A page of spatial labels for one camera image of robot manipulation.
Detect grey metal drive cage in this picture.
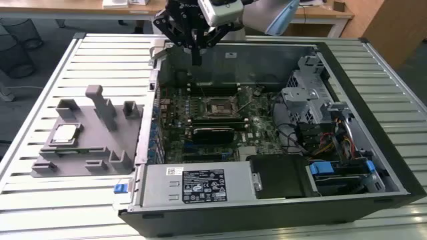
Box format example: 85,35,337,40
278,54,334,131

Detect CPU socket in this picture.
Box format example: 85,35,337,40
198,95,241,119

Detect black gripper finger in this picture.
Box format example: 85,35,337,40
151,9,198,66
196,22,236,66

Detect silver chipset heatsink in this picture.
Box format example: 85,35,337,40
237,146,258,156

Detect silver CPU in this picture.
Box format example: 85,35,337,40
51,124,79,145

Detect blue disk carrier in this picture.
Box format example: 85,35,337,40
308,161,336,177

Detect green motherboard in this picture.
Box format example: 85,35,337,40
155,83,301,166

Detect yellow wire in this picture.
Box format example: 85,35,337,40
334,119,354,156

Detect black PC case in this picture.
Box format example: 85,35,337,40
111,37,427,238

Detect black mesh waste bin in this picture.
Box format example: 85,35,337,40
0,33,35,80
1,18,43,50

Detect plain white box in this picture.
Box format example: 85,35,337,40
101,0,129,10

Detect grey power supply unit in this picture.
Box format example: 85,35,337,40
130,161,260,208

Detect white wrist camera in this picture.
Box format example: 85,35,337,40
197,0,245,27

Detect black internal wire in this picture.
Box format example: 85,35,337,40
269,92,308,153

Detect grey parts rack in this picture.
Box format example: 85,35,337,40
29,84,145,179

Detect black graphics card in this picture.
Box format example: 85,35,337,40
190,126,234,145

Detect black RAM slot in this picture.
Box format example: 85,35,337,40
186,85,241,90
192,125,249,130
190,117,248,122
190,122,249,127
186,82,241,87
186,88,241,92
190,120,249,124
186,91,241,95

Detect metal socket cover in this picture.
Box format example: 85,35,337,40
232,87,254,114

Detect wooden cabinet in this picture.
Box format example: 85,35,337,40
341,0,427,71

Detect metal disk bay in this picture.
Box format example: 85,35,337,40
304,149,388,198

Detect black expansion slot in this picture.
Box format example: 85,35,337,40
181,152,228,161

